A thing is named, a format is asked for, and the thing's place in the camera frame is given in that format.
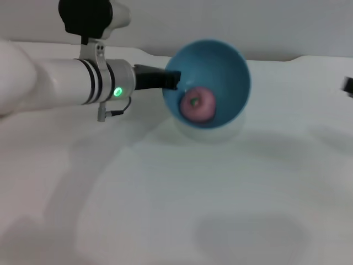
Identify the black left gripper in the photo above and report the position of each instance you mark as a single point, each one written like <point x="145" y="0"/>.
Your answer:
<point x="150" y="77"/>

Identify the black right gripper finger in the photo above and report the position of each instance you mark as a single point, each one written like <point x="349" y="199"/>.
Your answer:
<point x="348" y="87"/>

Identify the pink peach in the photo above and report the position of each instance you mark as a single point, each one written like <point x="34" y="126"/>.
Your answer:
<point x="201" y="106"/>

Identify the blue bowl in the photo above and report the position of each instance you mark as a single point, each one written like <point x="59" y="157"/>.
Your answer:
<point x="218" y="69"/>

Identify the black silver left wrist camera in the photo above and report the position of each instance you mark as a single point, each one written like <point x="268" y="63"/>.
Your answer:
<point x="88" y="16"/>

